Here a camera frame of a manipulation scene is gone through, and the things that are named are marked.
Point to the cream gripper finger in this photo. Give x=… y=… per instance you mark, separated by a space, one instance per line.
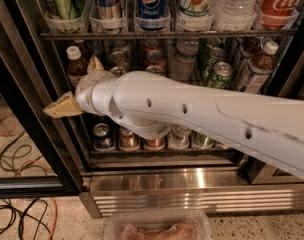
x=95 y=65
x=65 y=106

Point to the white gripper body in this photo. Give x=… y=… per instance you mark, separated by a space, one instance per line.
x=86 y=90

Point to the iced tea bottle white cap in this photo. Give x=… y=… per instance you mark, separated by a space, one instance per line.
x=77 y=65

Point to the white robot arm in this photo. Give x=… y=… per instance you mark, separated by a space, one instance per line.
x=270 y=129

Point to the front 7up can middle shelf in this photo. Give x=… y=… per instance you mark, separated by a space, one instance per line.
x=117 y=71

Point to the blue pepsi can bottom shelf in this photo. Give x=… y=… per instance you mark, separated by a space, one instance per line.
x=103 y=139

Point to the gold can bottom shelf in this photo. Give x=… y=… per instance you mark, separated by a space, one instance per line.
x=128 y=140

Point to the black fridge door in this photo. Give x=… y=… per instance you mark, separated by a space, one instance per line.
x=31 y=77

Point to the coca-cola can shelf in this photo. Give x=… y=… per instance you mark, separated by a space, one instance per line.
x=155 y=69
x=276 y=13
x=155 y=58

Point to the front coca-cola can middle shelf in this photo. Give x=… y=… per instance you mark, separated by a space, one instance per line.
x=155 y=69

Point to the red bull can top shelf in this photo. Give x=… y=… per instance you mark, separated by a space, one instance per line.
x=109 y=9

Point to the red can bottom shelf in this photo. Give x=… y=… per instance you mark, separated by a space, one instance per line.
x=154 y=144

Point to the clear water bottle middle shelf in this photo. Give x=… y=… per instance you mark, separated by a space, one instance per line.
x=184 y=59

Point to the pepsi can top shelf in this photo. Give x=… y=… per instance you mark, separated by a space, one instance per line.
x=152 y=9

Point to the water bottle bottom shelf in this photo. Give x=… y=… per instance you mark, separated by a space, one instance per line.
x=178 y=137

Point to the green can bottom shelf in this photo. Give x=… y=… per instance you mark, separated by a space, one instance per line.
x=202 y=141

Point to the water bottle top shelf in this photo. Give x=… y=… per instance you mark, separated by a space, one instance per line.
x=235 y=0

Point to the right rear tea bottle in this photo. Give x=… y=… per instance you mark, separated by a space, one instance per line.
x=247 y=48

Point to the right front tea bottle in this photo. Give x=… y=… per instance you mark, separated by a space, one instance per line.
x=258 y=69

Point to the coca-cola can top shelf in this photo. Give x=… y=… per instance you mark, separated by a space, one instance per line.
x=276 y=13

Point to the front green ginger ale can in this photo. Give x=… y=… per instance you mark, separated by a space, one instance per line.
x=220 y=76

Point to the clear plastic food container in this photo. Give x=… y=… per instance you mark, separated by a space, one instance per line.
x=159 y=224

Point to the bronze can bottom right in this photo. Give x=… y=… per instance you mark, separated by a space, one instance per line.
x=222 y=146

